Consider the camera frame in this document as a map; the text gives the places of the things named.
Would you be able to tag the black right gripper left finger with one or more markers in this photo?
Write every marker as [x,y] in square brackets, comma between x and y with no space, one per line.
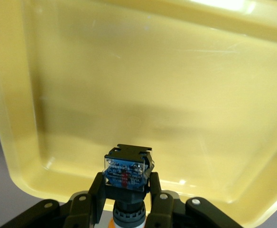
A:
[86,206]

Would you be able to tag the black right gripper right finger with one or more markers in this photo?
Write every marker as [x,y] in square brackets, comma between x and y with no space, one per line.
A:
[167,209]

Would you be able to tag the yellow mushroom push button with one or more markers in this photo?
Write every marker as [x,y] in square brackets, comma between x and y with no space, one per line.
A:
[126,175]

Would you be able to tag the yellow plastic tray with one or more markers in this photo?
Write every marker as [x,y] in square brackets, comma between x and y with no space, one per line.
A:
[138,83]

